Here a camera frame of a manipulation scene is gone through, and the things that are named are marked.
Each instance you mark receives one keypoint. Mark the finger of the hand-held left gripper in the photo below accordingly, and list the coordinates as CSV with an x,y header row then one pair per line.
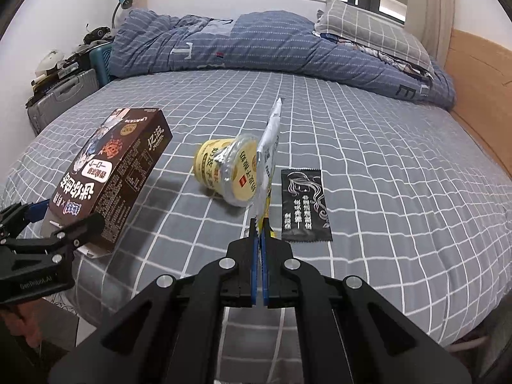
x,y
80,228
38,210

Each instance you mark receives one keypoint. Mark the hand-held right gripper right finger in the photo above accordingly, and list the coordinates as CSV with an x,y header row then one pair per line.
x,y
264,280

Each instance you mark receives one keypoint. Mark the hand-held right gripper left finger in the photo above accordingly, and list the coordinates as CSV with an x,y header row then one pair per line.
x,y
254,276

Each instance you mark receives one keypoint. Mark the brown printed carton box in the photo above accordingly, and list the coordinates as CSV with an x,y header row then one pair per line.
x,y
120,160

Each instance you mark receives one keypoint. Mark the person's left hand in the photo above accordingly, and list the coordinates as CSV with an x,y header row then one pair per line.
x,y
20,324

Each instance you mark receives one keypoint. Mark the black sachet packet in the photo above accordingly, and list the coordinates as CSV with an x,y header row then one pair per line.
x,y
306,204

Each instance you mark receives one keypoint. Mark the grey hard suitcase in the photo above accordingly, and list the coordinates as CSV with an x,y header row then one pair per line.
x,y
60,96

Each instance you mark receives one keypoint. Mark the yellow yogurt cup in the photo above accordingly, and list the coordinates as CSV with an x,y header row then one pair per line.
x,y
212,164

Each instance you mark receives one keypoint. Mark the white plastic bag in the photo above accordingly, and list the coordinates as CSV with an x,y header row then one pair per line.
x,y
50,62

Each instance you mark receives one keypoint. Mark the grey checked bed sheet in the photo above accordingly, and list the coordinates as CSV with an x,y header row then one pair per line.
x,y
380,176

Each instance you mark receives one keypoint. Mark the teal hard suitcase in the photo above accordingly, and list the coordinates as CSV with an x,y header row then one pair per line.
x,y
100,64

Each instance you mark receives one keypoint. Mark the black clutter pile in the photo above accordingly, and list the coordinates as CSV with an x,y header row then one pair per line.
x,y
96,34

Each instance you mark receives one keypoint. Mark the blue desk lamp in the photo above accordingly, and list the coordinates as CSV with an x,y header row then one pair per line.
x,y
124,2

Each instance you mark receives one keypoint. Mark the blue striped quilt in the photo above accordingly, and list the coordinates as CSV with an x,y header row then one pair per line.
x,y
260,44

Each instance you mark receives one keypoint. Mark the grey checked pillow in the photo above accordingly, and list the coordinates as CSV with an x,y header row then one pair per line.
x,y
372,36

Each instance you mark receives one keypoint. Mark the wooden headboard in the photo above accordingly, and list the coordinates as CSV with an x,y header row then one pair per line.
x,y
480,88

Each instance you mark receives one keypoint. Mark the beige curtain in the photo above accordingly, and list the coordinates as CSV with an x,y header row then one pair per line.
x,y
432,12

